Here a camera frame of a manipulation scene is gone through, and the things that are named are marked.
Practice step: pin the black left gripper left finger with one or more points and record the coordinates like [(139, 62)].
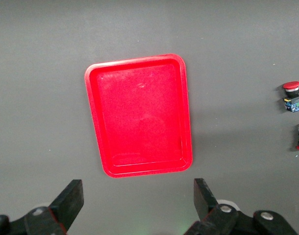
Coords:
[(66, 203)]

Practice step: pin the red plastic tray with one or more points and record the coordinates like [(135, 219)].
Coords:
[(139, 117)]

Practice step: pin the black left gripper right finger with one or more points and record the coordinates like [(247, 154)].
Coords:
[(206, 203)]

